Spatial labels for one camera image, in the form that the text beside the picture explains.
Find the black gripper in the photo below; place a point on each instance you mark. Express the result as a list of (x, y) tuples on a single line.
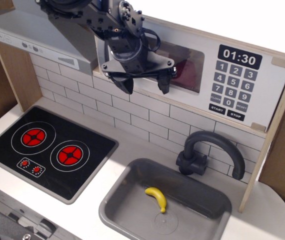
[(121, 62)]

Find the white toy microwave door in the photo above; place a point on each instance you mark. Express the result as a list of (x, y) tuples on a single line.
[(235, 82)]

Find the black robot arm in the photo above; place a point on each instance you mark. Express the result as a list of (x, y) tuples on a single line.
[(112, 21)]

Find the red object inside microwave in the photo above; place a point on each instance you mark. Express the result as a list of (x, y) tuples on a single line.
[(186, 76)]

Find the yellow toy banana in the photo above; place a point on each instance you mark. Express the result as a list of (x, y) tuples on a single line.
[(159, 196)]

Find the black toy stove top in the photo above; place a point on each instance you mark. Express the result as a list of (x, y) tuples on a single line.
[(54, 154)]

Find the grey range hood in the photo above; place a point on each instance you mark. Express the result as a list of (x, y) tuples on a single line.
[(28, 28)]

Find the grey toy sink basin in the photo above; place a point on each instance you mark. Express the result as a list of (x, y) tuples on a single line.
[(150, 201)]

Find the grey oven control panel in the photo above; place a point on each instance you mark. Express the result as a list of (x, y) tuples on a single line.
[(19, 222)]

